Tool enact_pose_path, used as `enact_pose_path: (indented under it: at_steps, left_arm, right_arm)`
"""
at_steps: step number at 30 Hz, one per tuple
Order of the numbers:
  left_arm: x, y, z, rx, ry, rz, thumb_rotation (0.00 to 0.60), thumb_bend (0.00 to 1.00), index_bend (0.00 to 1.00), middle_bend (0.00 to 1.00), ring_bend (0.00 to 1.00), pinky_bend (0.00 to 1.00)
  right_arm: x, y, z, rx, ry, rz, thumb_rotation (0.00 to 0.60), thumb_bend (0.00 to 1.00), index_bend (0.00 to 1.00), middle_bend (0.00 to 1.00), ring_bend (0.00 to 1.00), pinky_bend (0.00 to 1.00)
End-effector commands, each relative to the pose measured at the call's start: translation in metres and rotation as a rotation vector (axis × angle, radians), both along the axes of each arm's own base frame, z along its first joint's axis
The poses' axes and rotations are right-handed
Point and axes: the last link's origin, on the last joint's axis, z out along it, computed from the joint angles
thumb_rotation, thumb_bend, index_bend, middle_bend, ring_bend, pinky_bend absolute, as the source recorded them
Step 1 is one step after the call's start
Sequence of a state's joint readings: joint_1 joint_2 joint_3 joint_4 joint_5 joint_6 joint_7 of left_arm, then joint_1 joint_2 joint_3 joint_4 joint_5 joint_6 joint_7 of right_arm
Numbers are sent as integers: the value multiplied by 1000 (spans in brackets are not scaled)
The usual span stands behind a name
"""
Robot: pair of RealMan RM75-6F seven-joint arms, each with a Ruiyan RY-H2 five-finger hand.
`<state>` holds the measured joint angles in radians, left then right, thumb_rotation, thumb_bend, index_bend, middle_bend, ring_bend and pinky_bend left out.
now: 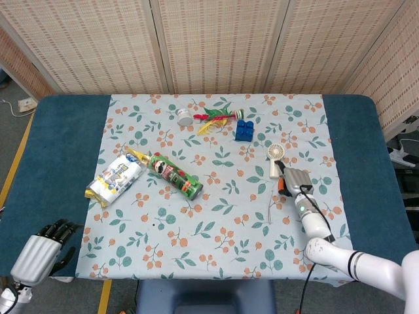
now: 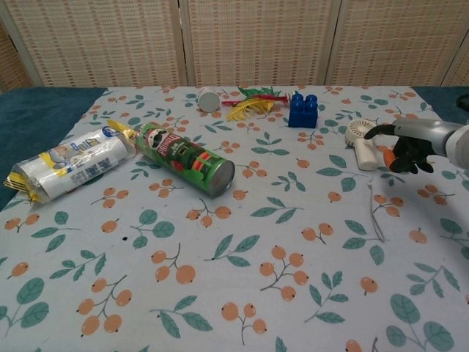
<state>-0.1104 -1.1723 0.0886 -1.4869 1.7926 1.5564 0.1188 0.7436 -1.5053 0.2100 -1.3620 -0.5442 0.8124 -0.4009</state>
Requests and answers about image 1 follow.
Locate colourful feather shuttlecock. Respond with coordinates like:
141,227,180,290
192,107,245,136

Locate blue toy building block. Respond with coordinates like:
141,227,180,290
234,119,255,143

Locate green Pringles can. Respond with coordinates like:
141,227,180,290
147,152,204,201

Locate beige packet on floor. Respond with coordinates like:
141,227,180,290
18,97,37,113

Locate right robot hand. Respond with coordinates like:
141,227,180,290
274,160,314,198

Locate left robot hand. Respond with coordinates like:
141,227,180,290
10,219,78,284

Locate woven folding screen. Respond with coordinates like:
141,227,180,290
0,0,419,141

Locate white power strip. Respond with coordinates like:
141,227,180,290
388,147,417,166

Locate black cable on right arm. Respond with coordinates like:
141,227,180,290
297,184,337,314

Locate floral tablecloth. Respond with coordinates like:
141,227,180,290
74,94,353,288

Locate silver yellow snack bag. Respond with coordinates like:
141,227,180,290
85,147,151,208

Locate white handheld fan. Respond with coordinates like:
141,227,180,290
267,144,287,179

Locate white cable on floor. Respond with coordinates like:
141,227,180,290
0,99,35,117

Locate small white jar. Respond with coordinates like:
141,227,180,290
177,109,193,126

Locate blue chair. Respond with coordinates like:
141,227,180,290
135,279,278,314

